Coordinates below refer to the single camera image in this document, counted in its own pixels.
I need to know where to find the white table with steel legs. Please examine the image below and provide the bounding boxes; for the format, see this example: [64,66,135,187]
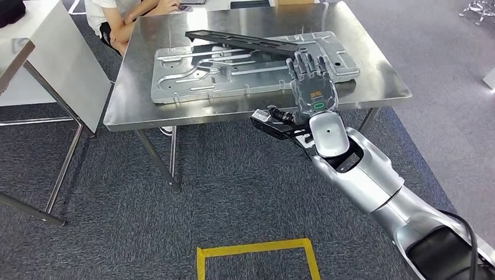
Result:
[0,0,113,227]

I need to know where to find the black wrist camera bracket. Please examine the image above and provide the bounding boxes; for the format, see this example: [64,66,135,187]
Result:
[249,112,316,149]

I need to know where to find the yellow floor tape square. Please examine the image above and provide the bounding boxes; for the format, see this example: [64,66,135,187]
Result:
[196,238,322,280]

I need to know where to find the white display block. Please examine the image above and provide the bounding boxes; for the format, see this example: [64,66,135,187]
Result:
[482,67,495,90]

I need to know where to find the stainless steel workbench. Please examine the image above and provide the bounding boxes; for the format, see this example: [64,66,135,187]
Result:
[103,0,413,193]

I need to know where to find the grey moulded panel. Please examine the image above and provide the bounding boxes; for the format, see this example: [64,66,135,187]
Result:
[149,30,360,105]

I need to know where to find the person's right hand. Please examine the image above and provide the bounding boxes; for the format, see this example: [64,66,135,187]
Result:
[154,0,180,15]

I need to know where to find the black plastic plate holder part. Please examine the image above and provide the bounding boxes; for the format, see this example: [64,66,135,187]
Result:
[184,30,306,57]

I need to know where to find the black bag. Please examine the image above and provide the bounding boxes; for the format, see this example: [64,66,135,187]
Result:
[0,0,26,28]

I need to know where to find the chrome chair base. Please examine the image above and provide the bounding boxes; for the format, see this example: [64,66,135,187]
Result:
[459,0,495,26]

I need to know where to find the dark flat tablet case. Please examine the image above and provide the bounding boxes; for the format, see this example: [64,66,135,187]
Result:
[231,0,271,9]

